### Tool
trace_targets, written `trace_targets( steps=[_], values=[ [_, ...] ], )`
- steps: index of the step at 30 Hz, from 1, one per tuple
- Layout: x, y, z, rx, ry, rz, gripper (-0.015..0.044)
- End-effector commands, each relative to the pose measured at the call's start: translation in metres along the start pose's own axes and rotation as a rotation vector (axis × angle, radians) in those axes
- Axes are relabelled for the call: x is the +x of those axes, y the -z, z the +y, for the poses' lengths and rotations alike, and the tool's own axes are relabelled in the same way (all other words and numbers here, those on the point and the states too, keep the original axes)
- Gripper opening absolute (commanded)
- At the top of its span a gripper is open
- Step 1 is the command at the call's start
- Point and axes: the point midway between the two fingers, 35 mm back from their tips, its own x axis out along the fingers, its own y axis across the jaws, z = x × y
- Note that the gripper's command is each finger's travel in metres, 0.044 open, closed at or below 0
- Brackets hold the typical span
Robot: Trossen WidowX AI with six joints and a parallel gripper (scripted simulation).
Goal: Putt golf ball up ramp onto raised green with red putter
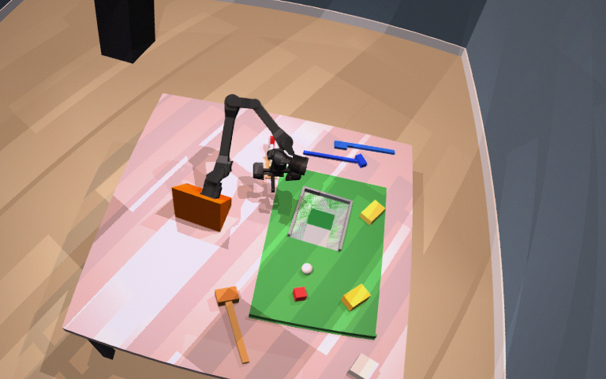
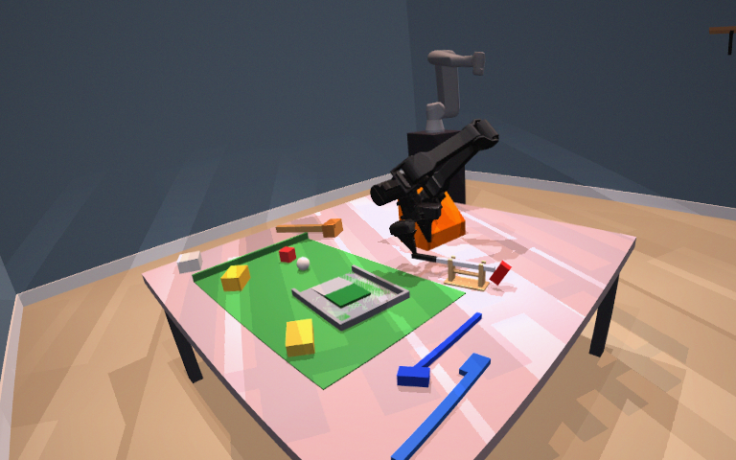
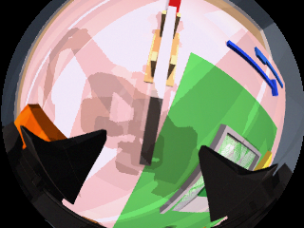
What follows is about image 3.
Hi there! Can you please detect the green flat mat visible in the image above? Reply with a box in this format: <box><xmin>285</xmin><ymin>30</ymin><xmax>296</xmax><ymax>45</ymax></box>
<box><xmin>113</xmin><ymin>52</ymin><xmax>277</xmax><ymax>228</ymax></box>

